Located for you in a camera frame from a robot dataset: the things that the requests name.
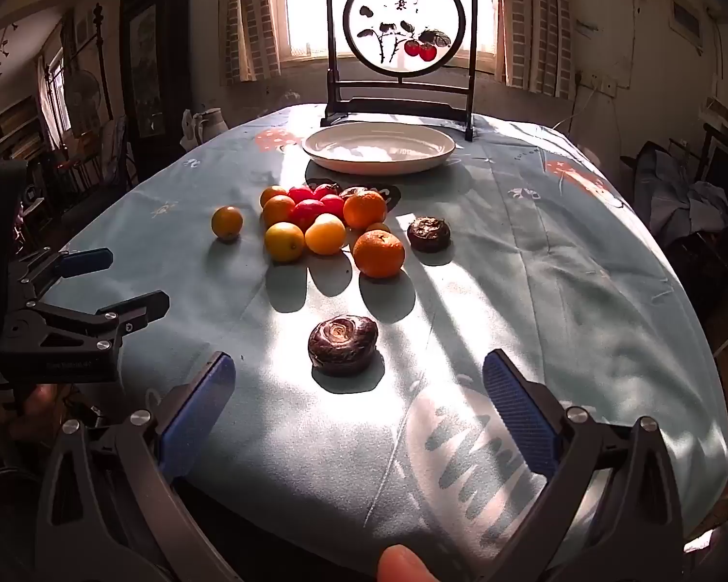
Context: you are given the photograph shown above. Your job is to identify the person's right hand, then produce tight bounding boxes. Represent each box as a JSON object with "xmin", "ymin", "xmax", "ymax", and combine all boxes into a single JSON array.
[{"xmin": 376, "ymin": 544, "xmax": 439, "ymax": 582}]

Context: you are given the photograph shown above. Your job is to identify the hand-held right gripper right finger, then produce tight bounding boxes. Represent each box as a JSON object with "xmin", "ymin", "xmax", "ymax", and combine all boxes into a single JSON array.
[{"xmin": 482, "ymin": 348, "xmax": 686, "ymax": 582}]

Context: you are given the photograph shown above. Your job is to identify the standing fan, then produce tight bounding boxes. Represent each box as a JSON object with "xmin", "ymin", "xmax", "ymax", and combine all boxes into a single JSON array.
[{"xmin": 64, "ymin": 68, "xmax": 107, "ymax": 140}]

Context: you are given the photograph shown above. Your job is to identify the brick pattern curtain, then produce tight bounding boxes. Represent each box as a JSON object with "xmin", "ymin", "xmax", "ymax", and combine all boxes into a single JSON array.
[
  {"xmin": 219, "ymin": 0, "xmax": 283, "ymax": 87},
  {"xmin": 497, "ymin": 0, "xmax": 574, "ymax": 99}
]

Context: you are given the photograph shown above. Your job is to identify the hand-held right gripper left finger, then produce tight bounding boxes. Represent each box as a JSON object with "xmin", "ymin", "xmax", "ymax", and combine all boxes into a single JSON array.
[{"xmin": 36, "ymin": 350, "xmax": 244, "ymax": 582}]

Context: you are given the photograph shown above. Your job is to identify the pile of clothes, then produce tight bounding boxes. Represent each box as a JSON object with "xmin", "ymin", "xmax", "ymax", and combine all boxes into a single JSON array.
[{"xmin": 634, "ymin": 142, "xmax": 728, "ymax": 243}]

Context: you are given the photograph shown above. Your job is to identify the bright window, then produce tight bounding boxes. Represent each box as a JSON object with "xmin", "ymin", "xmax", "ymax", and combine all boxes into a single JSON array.
[{"xmin": 282, "ymin": 0, "xmax": 501, "ymax": 70}]

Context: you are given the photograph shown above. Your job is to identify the wall vent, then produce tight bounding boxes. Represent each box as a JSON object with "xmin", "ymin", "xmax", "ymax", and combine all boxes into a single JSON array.
[{"xmin": 667, "ymin": 0, "xmax": 705, "ymax": 43}]

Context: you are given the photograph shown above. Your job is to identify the white oval plate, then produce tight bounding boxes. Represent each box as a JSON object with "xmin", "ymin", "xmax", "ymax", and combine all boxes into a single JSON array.
[{"xmin": 301, "ymin": 122, "xmax": 456, "ymax": 176}]

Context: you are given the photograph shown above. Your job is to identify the white wall socket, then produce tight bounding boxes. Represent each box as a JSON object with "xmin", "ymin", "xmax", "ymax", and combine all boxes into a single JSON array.
[{"xmin": 576, "ymin": 71, "xmax": 618, "ymax": 98}]

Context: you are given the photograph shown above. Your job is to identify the large mandarin orange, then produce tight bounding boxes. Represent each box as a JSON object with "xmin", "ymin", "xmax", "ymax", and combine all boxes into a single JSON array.
[
  {"xmin": 343, "ymin": 190, "xmax": 388, "ymax": 230},
  {"xmin": 352, "ymin": 229, "xmax": 406, "ymax": 279}
]

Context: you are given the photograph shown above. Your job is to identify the dark passion fruit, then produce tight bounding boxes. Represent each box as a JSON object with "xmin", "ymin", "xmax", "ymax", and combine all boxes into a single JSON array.
[{"xmin": 407, "ymin": 216, "xmax": 451, "ymax": 253}]

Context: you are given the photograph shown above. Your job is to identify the wall bookshelf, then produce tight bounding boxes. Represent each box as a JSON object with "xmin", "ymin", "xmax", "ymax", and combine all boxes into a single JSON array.
[{"xmin": 0, "ymin": 97, "xmax": 55, "ymax": 164}]

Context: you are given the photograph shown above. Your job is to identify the white jug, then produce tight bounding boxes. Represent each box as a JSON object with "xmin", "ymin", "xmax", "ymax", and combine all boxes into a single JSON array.
[{"xmin": 182, "ymin": 107, "xmax": 228, "ymax": 149}]

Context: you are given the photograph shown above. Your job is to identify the yellow citrus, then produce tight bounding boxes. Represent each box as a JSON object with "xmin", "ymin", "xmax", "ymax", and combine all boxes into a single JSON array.
[
  {"xmin": 265, "ymin": 222, "xmax": 305, "ymax": 263},
  {"xmin": 304, "ymin": 213, "xmax": 347, "ymax": 256}
]

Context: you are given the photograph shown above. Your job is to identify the dark wooden cabinet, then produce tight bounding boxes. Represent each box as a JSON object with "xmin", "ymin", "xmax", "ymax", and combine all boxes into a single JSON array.
[{"xmin": 119, "ymin": 0, "xmax": 195, "ymax": 183}]

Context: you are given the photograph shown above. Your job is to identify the dark coat stand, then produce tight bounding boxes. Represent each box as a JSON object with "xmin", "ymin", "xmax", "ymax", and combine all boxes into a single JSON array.
[{"xmin": 91, "ymin": 3, "xmax": 116, "ymax": 128}]

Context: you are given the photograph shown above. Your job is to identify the painted round table screen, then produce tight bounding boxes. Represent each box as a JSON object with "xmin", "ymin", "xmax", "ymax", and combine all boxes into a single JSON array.
[{"xmin": 323, "ymin": 0, "xmax": 481, "ymax": 143}]

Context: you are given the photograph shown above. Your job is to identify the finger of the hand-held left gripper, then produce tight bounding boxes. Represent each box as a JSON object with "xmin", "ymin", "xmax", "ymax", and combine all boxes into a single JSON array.
[
  {"xmin": 0, "ymin": 290, "xmax": 171, "ymax": 353},
  {"xmin": 9, "ymin": 247, "xmax": 113, "ymax": 304}
]

